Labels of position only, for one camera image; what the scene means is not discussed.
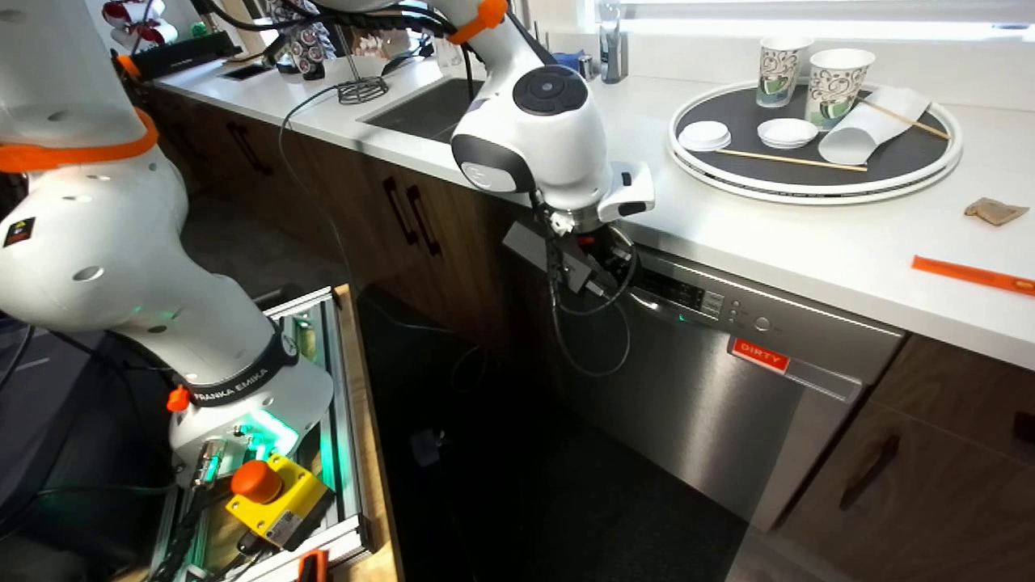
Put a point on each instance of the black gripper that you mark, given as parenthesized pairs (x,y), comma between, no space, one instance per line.
(577,264)

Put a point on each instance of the stainless steel dishwasher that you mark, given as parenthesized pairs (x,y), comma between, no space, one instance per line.
(700,408)

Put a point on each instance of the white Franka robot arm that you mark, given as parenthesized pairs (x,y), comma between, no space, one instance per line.
(85,238)

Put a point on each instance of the small white bowl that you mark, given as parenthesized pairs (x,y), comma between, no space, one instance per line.
(707,138)
(787,134)

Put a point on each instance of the red dirty magnet sign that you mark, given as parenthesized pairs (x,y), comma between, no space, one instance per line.
(759,356)

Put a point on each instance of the chrome faucet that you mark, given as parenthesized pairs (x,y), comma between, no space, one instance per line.
(614,49)

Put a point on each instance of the steel kitchen sink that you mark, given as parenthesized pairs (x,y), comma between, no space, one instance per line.
(414,114)

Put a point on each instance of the wooden chopstick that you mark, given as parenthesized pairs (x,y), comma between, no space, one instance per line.
(916,125)
(793,159)

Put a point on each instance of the tall patterned paper cup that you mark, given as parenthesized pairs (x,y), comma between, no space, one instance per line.
(777,72)

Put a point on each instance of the patterned ceramic cup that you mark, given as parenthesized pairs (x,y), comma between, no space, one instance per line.
(831,89)

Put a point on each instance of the round black tray white rim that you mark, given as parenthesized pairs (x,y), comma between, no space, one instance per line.
(910,163)

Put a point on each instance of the yellow emergency stop box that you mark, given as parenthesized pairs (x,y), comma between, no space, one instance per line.
(275,504)

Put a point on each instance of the orange ruler strip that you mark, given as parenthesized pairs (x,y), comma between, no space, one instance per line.
(970,275)

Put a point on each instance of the brown wooden drawer cabinet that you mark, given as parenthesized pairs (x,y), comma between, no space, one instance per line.
(938,474)

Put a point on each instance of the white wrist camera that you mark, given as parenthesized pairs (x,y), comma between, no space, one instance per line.
(629,192)

